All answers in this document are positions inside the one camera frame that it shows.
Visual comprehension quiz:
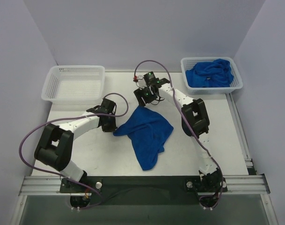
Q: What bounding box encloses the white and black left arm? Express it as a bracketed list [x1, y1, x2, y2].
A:
[34, 98, 117, 182]

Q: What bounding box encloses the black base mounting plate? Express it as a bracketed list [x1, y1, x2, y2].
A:
[59, 176, 227, 207]

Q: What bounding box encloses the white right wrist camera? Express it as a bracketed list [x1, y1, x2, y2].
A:
[133, 75, 146, 88]

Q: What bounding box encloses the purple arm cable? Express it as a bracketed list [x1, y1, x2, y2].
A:
[134, 60, 224, 209]
[18, 93, 130, 210]

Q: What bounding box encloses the empty white plastic basket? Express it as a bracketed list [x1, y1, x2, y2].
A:
[41, 65, 105, 105]

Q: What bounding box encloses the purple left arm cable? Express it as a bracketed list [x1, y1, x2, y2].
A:
[18, 93, 130, 210]

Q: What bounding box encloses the crumpled blue towels pile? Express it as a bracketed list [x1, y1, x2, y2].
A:
[185, 59, 234, 88]

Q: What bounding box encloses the white basket with towels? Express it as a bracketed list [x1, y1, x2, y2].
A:
[181, 57, 243, 95]

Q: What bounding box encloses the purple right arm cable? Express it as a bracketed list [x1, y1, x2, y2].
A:
[134, 60, 224, 209]

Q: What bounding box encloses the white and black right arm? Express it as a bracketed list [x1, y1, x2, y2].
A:
[133, 72, 223, 189]

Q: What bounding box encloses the blue towel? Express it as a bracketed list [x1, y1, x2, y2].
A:
[113, 106, 174, 171]

